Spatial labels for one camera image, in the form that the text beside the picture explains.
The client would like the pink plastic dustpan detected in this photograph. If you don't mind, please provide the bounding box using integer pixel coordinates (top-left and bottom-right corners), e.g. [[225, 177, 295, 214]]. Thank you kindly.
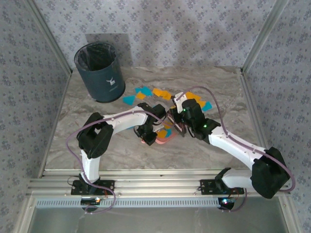
[[141, 131, 178, 146]]

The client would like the black pink hand brush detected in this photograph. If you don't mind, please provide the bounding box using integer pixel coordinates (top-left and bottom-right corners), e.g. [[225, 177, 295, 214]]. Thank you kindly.
[[173, 121, 189, 138]]

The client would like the dark blue waste bin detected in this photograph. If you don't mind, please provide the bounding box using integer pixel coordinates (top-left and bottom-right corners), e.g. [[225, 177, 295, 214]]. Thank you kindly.
[[74, 42, 126, 104]]

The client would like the clear plastic bin liner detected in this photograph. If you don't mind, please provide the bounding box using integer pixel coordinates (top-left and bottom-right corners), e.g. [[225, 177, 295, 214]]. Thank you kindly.
[[74, 42, 117, 71]]

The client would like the left controller board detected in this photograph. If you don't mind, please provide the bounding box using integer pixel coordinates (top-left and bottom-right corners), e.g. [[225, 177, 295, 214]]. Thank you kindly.
[[81, 198, 102, 206]]

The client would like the controller board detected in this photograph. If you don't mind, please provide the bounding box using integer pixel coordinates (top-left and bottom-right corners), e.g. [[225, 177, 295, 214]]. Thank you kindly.
[[81, 198, 102, 206], [218, 198, 236, 211]]

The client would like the right controller board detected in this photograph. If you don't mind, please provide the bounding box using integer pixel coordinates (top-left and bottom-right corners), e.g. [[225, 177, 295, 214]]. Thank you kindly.
[[218, 198, 236, 211]]

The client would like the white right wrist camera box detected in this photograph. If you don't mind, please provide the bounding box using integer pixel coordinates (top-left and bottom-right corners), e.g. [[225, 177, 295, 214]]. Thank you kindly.
[[171, 92, 189, 114]]

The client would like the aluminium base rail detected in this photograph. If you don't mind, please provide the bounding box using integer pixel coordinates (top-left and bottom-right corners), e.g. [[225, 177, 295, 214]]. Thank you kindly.
[[26, 168, 292, 198]]

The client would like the aluminium table side rail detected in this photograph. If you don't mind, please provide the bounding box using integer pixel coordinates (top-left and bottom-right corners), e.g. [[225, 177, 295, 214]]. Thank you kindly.
[[38, 69, 73, 179], [239, 69, 277, 175]]

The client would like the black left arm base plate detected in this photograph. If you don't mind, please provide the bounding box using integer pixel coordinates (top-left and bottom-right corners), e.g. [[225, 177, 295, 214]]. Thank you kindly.
[[70, 180, 115, 196]]

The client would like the grey slotted cable duct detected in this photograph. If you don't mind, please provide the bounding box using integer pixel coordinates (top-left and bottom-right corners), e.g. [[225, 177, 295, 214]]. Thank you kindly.
[[35, 198, 223, 209]]

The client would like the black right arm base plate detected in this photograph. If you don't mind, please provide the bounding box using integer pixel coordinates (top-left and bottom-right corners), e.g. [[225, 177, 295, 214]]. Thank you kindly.
[[199, 179, 245, 195]]

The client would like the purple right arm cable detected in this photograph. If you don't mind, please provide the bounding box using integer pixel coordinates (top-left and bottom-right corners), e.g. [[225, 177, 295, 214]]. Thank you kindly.
[[174, 86, 296, 213]]

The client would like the aluminium frame post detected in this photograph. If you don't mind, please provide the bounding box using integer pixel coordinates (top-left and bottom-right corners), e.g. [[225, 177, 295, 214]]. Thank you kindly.
[[241, 0, 292, 73], [24, 0, 73, 75]]

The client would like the aluminium frame leg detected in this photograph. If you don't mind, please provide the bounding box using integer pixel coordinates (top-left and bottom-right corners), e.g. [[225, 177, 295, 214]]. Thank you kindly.
[[279, 195, 306, 233], [13, 195, 37, 233]]

